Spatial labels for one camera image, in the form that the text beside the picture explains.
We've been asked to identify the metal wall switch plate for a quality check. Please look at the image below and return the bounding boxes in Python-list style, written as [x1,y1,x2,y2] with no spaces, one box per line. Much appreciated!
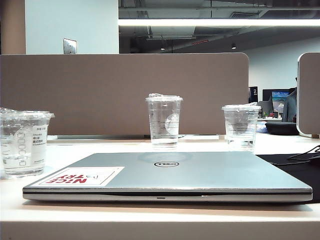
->
[62,37,78,54]

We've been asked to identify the dark sign with number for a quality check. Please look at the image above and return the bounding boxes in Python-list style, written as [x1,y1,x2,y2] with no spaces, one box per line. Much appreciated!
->
[248,86,259,103]

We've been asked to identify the thin black cable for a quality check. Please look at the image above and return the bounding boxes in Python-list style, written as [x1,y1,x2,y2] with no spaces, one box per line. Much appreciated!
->
[288,144,320,162]

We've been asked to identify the wide brown desk partition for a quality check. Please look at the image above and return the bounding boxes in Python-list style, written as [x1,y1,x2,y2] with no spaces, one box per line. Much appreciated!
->
[0,52,250,137]

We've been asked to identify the black desk mat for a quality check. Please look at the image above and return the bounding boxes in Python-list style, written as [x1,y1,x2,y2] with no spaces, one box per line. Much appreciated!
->
[255,153,320,196]

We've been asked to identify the lit background monitor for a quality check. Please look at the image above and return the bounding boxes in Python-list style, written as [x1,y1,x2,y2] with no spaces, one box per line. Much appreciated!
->
[271,90,290,113]

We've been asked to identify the narrow brown desk partition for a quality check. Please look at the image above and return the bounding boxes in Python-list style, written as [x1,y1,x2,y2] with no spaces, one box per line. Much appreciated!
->
[296,52,320,139]

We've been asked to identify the silver Dell laptop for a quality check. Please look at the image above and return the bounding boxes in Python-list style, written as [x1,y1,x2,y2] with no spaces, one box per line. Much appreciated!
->
[21,151,314,202]

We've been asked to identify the background person in grey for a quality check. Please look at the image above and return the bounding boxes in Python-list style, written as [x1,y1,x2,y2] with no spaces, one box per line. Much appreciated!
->
[283,77,298,123]

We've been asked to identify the short clear plastic cup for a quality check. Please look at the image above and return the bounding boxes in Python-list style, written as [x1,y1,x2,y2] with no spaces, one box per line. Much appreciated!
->
[221,101,262,152]

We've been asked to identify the dark round cushion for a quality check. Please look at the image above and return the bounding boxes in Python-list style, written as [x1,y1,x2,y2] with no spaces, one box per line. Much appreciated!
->
[264,121,300,136]

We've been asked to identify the clear cup with white label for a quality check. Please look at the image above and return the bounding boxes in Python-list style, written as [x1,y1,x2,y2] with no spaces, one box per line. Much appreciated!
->
[0,107,55,180]

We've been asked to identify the tall clear plastic cup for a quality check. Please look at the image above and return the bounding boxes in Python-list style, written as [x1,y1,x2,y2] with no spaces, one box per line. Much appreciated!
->
[145,92,185,151]

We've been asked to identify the desk cable slot cover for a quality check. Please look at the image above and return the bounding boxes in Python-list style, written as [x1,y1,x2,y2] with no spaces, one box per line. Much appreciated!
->
[56,134,220,141]

